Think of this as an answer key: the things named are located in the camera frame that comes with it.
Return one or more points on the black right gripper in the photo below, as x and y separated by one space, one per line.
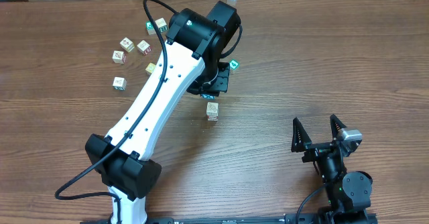
301 141

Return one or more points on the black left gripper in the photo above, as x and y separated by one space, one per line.
219 81

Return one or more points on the wooden picture block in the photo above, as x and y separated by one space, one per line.
212 109

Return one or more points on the red edged wooden block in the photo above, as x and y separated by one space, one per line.
212 118

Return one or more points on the blue edged letter block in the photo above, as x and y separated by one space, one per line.
207 96

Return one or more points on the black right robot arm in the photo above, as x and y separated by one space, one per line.
348 192

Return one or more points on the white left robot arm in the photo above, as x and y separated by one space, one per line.
190 61

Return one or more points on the green number 4 block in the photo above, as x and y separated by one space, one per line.
234 65

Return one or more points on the yellow letter G block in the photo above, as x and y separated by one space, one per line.
150 68

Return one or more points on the teal number block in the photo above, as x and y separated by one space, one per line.
161 25

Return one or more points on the red letter U block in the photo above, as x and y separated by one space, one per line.
144 47

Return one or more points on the green letter block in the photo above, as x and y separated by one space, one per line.
150 29

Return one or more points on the teal edged picture block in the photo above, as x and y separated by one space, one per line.
119 83

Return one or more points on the yellow edged picture block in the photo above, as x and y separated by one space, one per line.
127 44

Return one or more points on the red edged picture block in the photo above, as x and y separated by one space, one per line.
119 57

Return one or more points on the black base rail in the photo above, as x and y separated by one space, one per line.
286 219

